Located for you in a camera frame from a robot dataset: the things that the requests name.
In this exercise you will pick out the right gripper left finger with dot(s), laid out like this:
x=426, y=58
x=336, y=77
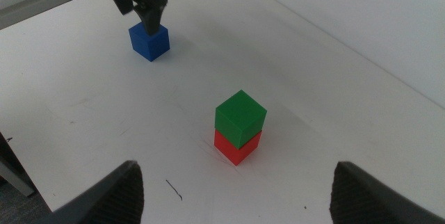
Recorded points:
x=114, y=199

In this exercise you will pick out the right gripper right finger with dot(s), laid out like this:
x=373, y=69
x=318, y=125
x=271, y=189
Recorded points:
x=361, y=203

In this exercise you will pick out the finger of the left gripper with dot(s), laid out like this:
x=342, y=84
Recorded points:
x=152, y=20

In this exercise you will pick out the blue cube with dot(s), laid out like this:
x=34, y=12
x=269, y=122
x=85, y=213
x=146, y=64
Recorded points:
x=153, y=46

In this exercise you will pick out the red cube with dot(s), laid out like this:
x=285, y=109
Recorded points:
x=236, y=152

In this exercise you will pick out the green cube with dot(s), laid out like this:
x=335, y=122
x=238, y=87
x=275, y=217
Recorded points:
x=240, y=119

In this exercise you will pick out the grey metal leg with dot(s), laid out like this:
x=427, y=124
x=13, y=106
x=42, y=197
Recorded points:
x=15, y=180

